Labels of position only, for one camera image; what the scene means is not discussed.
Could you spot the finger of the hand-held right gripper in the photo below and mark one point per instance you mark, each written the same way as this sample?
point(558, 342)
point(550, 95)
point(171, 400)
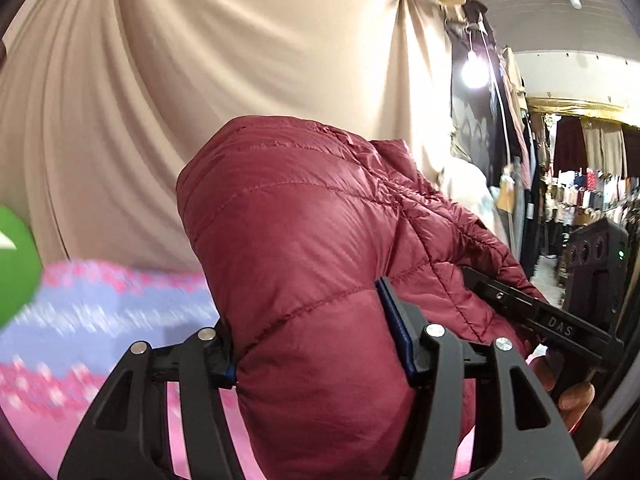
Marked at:
point(492, 292)

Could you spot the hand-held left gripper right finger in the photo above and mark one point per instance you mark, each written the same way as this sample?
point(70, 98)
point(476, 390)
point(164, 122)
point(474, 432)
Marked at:
point(395, 330)

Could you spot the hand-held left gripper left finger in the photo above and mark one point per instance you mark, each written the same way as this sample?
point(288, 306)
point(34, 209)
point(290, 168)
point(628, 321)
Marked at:
point(222, 360)

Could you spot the maroon puffer jacket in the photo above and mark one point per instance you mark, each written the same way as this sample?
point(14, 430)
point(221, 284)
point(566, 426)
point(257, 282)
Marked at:
point(300, 240)

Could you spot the rack of hanging clothes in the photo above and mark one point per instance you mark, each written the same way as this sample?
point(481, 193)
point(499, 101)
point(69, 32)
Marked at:
point(590, 142)

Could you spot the person's right hand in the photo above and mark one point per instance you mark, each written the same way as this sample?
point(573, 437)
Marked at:
point(572, 400)

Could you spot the cream hanging garment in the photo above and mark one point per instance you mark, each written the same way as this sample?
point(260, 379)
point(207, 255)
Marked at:
point(472, 200)

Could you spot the floral striped bed sheet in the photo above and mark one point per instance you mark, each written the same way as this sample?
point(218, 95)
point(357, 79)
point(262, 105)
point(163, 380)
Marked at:
point(100, 300)

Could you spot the row of dark hanging garments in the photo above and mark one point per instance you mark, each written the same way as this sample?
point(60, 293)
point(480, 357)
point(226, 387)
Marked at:
point(505, 125)

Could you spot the glowing hanging light bulb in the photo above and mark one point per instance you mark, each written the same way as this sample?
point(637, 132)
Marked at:
point(472, 67)

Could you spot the green plush toy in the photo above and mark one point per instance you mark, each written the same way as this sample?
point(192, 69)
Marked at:
point(15, 265)

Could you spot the beige backdrop curtain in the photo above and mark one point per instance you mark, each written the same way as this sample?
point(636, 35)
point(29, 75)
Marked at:
point(200, 60)

